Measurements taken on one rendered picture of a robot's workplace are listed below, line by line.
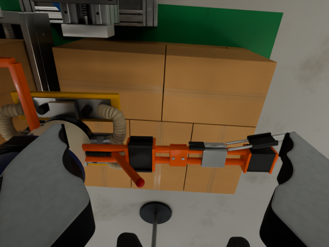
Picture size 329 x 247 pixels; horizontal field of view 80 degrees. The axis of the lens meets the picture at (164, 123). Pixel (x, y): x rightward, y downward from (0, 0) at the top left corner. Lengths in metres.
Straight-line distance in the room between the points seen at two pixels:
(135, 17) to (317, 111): 1.74
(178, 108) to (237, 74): 0.38
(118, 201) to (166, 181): 1.17
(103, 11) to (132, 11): 0.75
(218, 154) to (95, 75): 0.84
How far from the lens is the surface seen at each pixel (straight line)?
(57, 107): 0.70
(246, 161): 0.63
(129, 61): 1.13
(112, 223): 2.97
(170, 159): 0.59
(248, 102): 1.27
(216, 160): 0.61
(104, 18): 0.68
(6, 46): 1.16
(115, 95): 0.65
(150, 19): 1.41
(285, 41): 1.87
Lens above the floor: 1.63
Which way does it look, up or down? 62 degrees down
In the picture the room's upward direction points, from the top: 178 degrees counter-clockwise
